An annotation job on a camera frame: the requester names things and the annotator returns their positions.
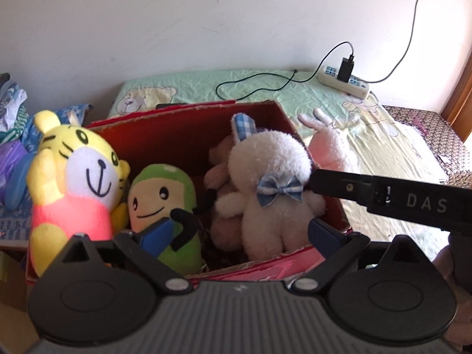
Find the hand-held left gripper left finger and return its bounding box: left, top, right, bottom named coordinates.
left=58, top=217, right=193, bottom=296

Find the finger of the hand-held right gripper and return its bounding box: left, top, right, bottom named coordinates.
left=309, top=169, right=373, bottom=207

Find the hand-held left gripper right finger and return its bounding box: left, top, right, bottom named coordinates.
left=291, top=217, right=433, bottom=296

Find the green plush toy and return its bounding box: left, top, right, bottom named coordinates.
left=127, top=164, right=222, bottom=276

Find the red cardboard box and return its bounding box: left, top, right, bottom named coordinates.
left=25, top=99, right=353, bottom=286

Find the person's right hand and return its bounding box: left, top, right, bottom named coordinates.
left=433, top=245, right=472, bottom=353

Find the pink plush rabbit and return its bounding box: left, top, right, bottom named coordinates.
left=298, top=108, right=356, bottom=172

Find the white plush rabbit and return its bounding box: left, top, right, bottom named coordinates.
left=215, top=114, right=327, bottom=262

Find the brown patterned cloth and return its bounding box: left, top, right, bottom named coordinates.
left=381, top=105, right=472, bottom=189

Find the beige plush toy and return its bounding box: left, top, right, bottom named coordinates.
left=204, top=135, right=251, bottom=253

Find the white power strip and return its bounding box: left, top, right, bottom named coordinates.
left=318, top=65, right=370, bottom=100

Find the yellow tiger plush toy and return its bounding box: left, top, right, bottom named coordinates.
left=29, top=110, right=131, bottom=278

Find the black charger plug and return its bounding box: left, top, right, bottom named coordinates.
left=338, top=56, right=355, bottom=82

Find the green cartoon bed sheet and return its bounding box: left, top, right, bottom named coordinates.
left=107, top=68, right=458, bottom=244

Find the purple package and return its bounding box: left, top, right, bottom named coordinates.
left=0, top=140, right=28, bottom=207

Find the brown cardboard box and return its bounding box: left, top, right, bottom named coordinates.
left=0, top=251, right=39, bottom=354

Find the green striped cloth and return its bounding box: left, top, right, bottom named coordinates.
left=0, top=105, right=30, bottom=144

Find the white printed cloth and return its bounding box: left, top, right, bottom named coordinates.
left=0, top=81, right=28, bottom=133

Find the wooden door frame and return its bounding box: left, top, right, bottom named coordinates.
left=440, top=66, right=472, bottom=144

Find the black charger cable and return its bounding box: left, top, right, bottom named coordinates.
left=217, top=42, right=355, bottom=101

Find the thin wall cable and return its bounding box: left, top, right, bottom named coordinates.
left=369, top=0, right=428, bottom=83

